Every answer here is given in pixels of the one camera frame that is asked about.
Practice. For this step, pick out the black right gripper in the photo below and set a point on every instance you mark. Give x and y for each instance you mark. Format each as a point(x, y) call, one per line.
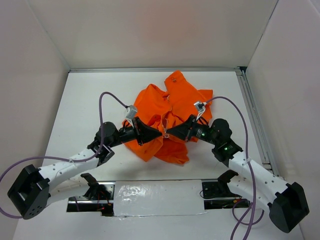
point(184, 131)

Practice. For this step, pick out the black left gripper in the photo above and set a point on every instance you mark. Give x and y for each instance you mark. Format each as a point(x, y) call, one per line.
point(146, 133)

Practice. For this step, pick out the orange jacket with pink lining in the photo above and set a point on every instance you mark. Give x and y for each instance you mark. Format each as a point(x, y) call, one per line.
point(164, 109)

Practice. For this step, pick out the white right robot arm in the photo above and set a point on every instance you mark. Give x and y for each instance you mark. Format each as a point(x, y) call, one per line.
point(285, 203)

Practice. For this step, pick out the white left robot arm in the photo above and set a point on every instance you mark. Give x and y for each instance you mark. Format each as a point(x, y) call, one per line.
point(36, 188)

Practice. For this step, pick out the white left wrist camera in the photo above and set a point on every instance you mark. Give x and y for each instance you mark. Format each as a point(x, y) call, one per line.
point(131, 112)

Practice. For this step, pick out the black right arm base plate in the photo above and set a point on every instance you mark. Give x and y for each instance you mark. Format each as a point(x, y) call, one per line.
point(216, 195)

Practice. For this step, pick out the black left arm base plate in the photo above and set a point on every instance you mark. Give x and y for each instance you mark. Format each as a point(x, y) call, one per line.
point(101, 202)

